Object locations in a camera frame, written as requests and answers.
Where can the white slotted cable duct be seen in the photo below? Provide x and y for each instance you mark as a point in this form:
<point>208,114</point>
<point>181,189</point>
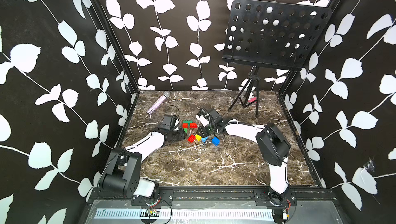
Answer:
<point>166,214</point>

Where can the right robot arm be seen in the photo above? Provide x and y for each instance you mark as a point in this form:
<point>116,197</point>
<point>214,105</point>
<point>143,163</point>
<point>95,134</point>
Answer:
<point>273,146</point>

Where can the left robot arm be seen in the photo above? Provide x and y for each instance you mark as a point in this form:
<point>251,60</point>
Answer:
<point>121,174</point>

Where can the blue square lego brick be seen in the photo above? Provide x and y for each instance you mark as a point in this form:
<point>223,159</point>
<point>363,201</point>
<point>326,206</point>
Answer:
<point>215,141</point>

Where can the dark green long lego brick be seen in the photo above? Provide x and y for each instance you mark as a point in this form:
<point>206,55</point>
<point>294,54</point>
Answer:
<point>187,121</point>

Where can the pink object behind stand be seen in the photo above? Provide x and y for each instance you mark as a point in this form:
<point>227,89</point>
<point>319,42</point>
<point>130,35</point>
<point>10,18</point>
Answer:
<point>252,100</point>

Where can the yellow lego brick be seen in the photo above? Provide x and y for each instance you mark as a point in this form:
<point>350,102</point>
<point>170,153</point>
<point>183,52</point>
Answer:
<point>198,137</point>

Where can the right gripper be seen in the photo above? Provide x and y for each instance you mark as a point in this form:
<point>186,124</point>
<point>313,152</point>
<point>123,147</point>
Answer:
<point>207,129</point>

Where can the black perforated music stand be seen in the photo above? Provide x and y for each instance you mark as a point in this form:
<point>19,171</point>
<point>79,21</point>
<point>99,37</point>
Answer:
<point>264,34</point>

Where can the purple glitter microphone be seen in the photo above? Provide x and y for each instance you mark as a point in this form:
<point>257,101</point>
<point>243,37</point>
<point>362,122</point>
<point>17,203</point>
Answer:
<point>158,102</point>

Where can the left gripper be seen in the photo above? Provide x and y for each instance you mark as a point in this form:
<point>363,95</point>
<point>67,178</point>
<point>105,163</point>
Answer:
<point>181,135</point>

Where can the black mounting rail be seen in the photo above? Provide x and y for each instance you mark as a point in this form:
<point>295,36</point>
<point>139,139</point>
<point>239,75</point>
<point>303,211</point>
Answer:
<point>296,194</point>

